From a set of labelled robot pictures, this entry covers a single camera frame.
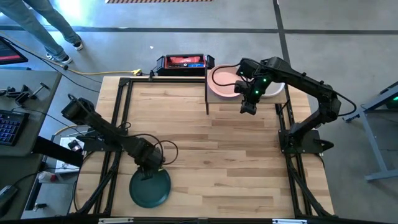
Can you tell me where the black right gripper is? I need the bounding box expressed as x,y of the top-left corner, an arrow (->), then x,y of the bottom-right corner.
234,75 -> 269,116

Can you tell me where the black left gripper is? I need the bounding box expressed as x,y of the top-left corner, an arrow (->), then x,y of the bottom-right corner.
133,141 -> 165,181

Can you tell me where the dark green plate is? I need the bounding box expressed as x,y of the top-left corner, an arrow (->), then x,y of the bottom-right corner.
129,167 -> 172,208

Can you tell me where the beige plate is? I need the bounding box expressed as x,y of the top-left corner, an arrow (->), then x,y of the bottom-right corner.
261,81 -> 285,99

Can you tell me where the pink plate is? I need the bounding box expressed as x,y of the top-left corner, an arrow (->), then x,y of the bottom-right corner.
207,63 -> 246,99

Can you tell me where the wooden shelf with black legs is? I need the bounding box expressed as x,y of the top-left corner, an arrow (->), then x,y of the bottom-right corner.
204,54 -> 289,115

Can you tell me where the small black and red device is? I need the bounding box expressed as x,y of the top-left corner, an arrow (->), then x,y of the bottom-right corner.
67,139 -> 83,154

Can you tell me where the white paper box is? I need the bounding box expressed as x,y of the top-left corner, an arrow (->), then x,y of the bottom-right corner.
55,136 -> 86,174

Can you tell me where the black flat panel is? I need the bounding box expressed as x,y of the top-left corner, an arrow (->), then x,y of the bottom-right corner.
30,136 -> 85,167

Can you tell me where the white bottle with red cap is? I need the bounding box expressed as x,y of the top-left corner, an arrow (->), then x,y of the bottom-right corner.
37,170 -> 58,184

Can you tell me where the grey metal stand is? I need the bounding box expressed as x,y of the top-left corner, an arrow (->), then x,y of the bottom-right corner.
354,81 -> 398,183

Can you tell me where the black metal clamp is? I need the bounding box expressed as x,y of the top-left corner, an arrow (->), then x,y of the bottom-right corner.
29,82 -> 50,100
0,84 -> 30,105

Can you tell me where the backlit black keyboard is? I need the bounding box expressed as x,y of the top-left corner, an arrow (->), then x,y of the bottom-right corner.
0,109 -> 30,147

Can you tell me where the black box with green light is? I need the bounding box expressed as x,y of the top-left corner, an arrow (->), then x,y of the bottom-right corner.
385,93 -> 398,110

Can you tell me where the grey side desk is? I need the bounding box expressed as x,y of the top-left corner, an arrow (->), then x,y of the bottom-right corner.
0,68 -> 63,220

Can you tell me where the black computer monitor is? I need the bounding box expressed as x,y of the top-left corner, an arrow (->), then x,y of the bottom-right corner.
0,35 -> 29,66

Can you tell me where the person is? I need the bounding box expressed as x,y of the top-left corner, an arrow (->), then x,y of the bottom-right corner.
0,0 -> 84,65

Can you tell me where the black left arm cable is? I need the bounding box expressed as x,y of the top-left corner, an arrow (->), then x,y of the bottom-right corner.
117,121 -> 180,166

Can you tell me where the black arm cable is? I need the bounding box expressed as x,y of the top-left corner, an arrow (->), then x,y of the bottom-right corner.
211,62 -> 246,88
117,121 -> 180,166

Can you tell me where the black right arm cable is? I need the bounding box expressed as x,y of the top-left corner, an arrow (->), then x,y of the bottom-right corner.
211,62 -> 246,88

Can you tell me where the silver metal bracket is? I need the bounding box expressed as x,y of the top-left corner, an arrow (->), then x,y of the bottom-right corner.
98,217 -> 134,224
272,218 -> 308,224

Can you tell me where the black aluminium table frame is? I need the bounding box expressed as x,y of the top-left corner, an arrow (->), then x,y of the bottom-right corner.
70,75 -> 335,218

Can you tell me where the yellow cable loop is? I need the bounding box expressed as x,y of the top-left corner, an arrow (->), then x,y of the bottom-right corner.
54,123 -> 86,136

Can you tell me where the yellow extension cable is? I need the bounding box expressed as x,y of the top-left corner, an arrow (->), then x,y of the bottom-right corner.
0,32 -> 143,76

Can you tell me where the thin black floor cable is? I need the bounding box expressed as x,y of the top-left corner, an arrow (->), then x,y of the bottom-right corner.
0,36 -> 101,93

